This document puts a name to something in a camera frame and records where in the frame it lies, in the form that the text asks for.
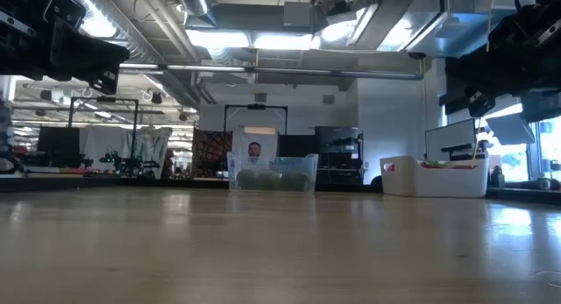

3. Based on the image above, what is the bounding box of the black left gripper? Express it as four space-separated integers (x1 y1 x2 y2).
0 0 131 95

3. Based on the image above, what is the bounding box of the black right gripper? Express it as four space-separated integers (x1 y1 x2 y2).
444 0 561 119

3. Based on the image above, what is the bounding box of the green lime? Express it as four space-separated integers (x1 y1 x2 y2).
258 171 284 192
280 172 312 193
236 169 259 191

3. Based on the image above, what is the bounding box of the hanging dark monitor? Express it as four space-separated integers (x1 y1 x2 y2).
485 113 536 146

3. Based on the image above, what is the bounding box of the white-backed monitor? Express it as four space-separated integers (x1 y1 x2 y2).
423 118 478 161

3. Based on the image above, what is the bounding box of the black monitor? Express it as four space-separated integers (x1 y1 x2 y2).
37 126 82 168

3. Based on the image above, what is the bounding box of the white hanging cloth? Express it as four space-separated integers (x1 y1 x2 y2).
80 126 173 179

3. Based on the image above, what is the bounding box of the white plastic basket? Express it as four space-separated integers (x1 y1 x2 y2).
379 155 490 198

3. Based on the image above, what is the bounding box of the patterned dark cloth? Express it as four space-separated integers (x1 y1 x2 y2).
191 128 233 179

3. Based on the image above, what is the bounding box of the black shelf cart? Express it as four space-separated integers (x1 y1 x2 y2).
314 125 366 186

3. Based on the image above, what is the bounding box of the long ceiling pipe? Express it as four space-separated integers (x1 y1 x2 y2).
117 62 425 81

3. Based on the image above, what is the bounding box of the person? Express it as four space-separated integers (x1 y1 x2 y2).
245 140 264 165

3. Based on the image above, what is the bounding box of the clear plastic basket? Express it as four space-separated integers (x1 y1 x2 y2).
226 152 320 194

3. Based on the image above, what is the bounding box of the black camera rig frame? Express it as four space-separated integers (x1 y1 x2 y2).
67 96 140 173

